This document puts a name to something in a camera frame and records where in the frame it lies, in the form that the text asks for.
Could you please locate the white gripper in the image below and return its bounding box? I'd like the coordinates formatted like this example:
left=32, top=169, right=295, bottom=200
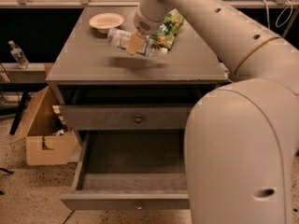
left=126, top=0, right=174, bottom=55

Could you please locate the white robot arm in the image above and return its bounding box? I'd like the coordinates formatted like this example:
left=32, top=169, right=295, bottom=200
left=134, top=0, right=299, bottom=224

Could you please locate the grey drawer cabinet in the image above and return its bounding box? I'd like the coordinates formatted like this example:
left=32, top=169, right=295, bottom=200
left=46, top=6, right=231, bottom=211

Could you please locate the brass top drawer knob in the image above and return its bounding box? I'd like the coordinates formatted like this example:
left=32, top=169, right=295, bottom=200
left=135, top=116, right=143, bottom=123

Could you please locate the closed grey top drawer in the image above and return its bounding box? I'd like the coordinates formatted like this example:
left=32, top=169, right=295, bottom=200
left=59, top=105, right=191, bottom=130

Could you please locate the clear water bottle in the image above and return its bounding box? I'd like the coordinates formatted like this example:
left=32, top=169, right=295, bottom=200
left=8, top=40, right=29, bottom=69

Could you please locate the open grey middle drawer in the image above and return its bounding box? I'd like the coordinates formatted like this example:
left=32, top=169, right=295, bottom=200
left=61, top=130, right=189, bottom=210

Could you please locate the white paper bowl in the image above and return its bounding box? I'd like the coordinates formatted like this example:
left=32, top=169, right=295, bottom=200
left=89, top=13, right=124, bottom=34

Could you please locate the green chip bag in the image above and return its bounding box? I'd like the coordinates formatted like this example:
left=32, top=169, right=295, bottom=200
left=150, top=13, right=184, bottom=49

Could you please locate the cardboard box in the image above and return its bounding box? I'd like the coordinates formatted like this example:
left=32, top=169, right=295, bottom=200
left=11, top=86, right=78, bottom=166

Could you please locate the white cable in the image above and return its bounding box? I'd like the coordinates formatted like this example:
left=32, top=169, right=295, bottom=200
left=260, top=0, right=295, bottom=30

